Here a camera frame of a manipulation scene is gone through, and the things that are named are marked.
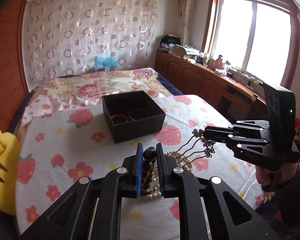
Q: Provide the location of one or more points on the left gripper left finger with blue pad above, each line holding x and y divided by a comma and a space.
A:
131, 181

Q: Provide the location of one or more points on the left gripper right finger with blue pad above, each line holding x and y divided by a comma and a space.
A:
165, 166

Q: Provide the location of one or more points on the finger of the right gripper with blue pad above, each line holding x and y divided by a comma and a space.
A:
222, 138
217, 131

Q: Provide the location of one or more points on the black square jewelry box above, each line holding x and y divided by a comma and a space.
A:
116, 108

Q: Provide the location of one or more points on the person's right hand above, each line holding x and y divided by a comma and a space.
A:
287, 172

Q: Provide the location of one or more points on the black bangle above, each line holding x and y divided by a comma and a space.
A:
138, 114

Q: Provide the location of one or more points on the wooden side cabinet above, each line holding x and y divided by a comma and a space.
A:
232, 99

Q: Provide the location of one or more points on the pink ceramic bottle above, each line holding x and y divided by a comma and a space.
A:
218, 64

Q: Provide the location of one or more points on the multicolour floral quilt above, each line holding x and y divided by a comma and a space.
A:
97, 84

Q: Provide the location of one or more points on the floral strawberry bed sheet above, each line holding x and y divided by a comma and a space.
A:
61, 143

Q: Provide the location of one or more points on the stack of clutter on cabinet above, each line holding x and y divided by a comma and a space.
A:
172, 45

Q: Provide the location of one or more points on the blue plush toy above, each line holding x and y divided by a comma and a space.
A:
104, 63

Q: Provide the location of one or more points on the yellow plush toy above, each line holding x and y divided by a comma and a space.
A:
9, 152

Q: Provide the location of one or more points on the circle-patterned sheer curtain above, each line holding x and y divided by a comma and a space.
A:
64, 37

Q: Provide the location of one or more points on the red-brown wooden headboard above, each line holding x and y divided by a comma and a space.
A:
13, 88

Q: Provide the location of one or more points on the window with wooden frame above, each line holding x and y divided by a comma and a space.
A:
214, 9

